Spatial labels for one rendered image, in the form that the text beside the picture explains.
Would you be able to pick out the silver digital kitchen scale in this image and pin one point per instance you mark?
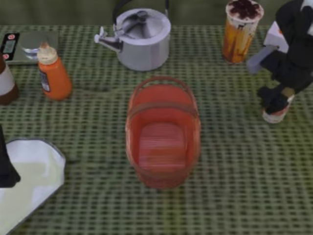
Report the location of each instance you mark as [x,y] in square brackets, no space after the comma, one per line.
[14,52]

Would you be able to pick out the white tray with metal rim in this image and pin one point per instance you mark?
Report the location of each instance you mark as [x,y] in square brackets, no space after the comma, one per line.
[31,176]

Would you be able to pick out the brown bottle with white label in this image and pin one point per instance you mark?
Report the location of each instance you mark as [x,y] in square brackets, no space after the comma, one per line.
[6,83]

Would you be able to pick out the orange squeeze bottle cream cap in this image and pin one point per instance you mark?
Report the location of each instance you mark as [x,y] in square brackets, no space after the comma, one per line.
[55,78]

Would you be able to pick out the orange drink cup chocolate topping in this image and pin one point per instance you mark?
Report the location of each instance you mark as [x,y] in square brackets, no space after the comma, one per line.
[238,36]

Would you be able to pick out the small white cup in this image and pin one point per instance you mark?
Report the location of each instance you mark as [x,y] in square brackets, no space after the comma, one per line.
[275,116]

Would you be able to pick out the green woven mesh table mat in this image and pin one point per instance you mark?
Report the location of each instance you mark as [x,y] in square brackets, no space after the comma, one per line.
[232,171]

